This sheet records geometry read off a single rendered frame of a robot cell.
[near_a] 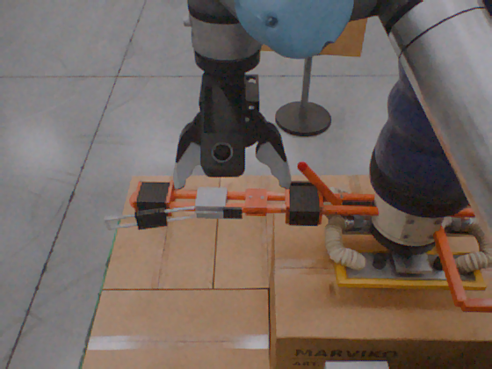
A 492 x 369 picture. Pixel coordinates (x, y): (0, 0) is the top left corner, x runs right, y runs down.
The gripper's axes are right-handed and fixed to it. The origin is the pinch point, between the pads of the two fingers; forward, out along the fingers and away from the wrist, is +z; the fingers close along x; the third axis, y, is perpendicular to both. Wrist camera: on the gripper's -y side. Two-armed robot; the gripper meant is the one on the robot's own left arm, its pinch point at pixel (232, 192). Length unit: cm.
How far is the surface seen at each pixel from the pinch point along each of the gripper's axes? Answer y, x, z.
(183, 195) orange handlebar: 32.5, 13.5, 33.7
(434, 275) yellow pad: 17, -45, 44
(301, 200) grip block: 29.3, -14.3, 32.4
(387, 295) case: 20, -37, 58
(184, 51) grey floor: 323, 53, 152
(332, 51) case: 201, -51, 87
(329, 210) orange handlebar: 27.1, -20.6, 33.4
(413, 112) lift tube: 23.1, -31.2, 3.6
